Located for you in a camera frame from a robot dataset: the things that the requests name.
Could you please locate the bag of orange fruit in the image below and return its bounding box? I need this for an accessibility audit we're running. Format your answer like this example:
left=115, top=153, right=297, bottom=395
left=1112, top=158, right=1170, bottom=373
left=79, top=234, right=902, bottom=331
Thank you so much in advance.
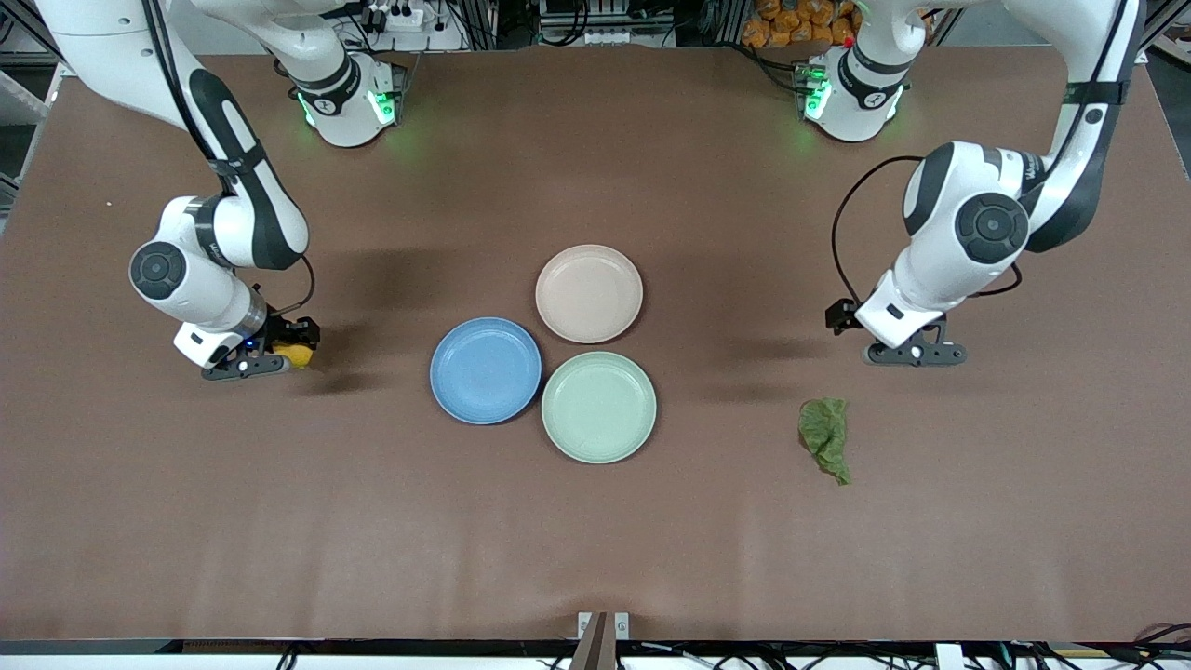
left=742, top=0, right=857, bottom=49

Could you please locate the green lettuce leaf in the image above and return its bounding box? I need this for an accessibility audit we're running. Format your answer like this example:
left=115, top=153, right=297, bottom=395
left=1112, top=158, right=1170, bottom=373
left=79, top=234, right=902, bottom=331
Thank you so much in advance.
left=798, top=398, right=852, bottom=487

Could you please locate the small metal bracket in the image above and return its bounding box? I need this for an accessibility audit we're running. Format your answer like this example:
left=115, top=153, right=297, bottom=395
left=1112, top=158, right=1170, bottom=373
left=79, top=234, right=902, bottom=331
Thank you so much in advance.
left=577, top=611, right=631, bottom=643

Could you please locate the blue plate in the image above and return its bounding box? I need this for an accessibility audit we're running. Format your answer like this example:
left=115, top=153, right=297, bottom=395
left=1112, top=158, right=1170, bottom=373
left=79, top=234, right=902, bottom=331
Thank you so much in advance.
left=429, top=317, right=542, bottom=426

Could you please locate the black base cable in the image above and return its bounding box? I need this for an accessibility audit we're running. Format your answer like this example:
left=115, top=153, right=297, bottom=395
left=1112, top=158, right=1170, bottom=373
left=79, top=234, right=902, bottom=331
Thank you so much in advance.
left=730, top=42, right=810, bottom=94

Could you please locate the beige plate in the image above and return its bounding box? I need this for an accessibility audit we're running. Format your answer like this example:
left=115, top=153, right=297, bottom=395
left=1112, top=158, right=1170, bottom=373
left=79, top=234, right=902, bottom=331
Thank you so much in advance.
left=534, top=244, right=644, bottom=344

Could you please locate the light green plate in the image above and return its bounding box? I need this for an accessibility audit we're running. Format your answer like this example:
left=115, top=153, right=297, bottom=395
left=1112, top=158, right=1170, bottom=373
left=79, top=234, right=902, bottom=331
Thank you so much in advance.
left=541, top=351, right=658, bottom=464

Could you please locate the white power strip with plugs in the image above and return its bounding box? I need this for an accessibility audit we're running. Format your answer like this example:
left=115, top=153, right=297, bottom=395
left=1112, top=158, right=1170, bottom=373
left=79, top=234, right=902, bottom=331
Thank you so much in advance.
left=361, top=3, right=427, bottom=31

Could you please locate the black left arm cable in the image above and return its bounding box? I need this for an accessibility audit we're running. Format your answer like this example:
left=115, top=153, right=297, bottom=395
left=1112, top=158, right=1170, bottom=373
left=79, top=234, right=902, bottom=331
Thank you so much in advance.
left=830, top=154, right=924, bottom=308

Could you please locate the brown camera pole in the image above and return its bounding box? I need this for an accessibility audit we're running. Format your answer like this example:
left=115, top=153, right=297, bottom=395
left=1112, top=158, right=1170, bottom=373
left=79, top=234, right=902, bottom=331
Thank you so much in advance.
left=569, top=611, right=618, bottom=670

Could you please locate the black cable bundle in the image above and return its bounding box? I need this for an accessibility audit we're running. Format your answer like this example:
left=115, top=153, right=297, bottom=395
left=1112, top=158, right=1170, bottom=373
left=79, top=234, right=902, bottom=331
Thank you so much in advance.
left=1128, top=622, right=1191, bottom=667

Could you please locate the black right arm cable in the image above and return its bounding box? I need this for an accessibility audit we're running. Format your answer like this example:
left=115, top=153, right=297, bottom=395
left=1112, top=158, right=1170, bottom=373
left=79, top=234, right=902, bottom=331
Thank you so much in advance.
left=140, top=0, right=317, bottom=319

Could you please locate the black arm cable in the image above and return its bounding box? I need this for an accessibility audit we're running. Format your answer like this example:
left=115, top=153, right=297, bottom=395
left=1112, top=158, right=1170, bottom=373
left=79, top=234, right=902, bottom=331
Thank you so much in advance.
left=140, top=0, right=317, bottom=319
left=830, top=154, right=924, bottom=308

